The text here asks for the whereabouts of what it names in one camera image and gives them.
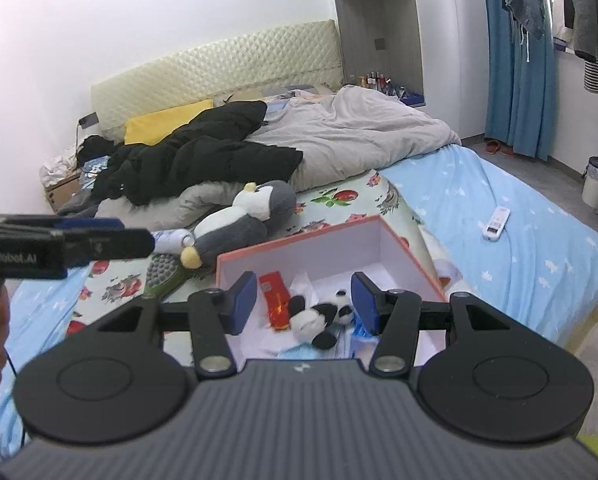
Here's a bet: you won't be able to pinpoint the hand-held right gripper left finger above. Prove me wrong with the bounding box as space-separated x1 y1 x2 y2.
96 271 258 380

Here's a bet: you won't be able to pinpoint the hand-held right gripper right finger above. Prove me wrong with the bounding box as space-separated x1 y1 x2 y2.
351 271 524 380

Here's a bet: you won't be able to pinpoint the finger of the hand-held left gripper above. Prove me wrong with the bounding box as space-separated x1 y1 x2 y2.
65 228 156 267
59 217 126 234

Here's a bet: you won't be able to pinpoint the blue tissue packet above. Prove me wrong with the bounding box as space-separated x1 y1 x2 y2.
348 310 380 342

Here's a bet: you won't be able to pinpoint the red snack packet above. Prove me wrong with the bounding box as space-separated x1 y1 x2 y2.
259 271 293 332

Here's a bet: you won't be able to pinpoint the panda plush toy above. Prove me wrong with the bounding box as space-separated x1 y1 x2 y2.
289 290 356 351

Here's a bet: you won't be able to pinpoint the white paper tissue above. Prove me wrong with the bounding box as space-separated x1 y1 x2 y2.
288 272 320 302

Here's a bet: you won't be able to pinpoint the orange cardboard box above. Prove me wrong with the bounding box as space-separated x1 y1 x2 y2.
215 214 450 362

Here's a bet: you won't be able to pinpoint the blue face mask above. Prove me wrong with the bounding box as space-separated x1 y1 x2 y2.
278 344 352 362

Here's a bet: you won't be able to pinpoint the dark grey blanket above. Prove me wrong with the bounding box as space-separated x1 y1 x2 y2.
56 184 106 219

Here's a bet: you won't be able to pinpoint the blue printed cloth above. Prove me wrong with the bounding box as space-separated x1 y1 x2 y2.
79 157 112 182

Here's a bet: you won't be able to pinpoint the white bottle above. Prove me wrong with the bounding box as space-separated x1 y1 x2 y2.
151 229 196 254

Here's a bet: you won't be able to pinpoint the white crumpled clothes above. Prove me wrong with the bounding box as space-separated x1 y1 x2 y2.
40 152 80 186

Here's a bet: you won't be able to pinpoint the black cloth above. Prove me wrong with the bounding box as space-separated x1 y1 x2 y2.
76 135 120 167

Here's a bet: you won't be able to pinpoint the grey penguin plush toy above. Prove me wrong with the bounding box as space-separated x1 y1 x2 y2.
179 181 298 268

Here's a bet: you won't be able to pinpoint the fruit printed tablecloth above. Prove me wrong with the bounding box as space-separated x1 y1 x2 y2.
66 170 460 341

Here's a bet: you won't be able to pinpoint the yellow pillow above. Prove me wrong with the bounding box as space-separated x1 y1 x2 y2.
124 99 214 147

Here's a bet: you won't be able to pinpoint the black jacket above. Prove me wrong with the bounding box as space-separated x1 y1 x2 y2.
94 101 304 206

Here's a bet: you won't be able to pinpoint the white remote control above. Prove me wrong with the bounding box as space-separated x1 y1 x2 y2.
482 206 512 241

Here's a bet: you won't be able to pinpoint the light blue bed sheet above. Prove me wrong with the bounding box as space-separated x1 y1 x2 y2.
0 145 598 436

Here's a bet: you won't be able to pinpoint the grey duvet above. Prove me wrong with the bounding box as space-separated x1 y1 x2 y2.
99 85 463 231

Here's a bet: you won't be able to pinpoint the beige padded headboard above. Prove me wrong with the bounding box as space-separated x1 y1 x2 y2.
90 19 344 137

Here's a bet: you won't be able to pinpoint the blue tray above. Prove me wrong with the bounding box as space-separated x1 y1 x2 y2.
389 85 426 109

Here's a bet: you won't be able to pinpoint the row of small bottles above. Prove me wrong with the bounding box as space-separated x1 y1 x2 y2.
359 71 396 92

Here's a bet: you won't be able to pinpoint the blue curtain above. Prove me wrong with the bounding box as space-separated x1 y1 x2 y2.
480 0 560 162

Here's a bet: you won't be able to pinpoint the grey wardrobe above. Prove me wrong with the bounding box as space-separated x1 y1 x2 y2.
328 0 490 137

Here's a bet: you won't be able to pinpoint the hanging grey-blue garment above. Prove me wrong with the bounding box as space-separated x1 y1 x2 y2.
494 0 548 42

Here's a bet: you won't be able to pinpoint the green long-handled massage brush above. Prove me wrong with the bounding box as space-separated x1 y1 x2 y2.
143 252 190 302

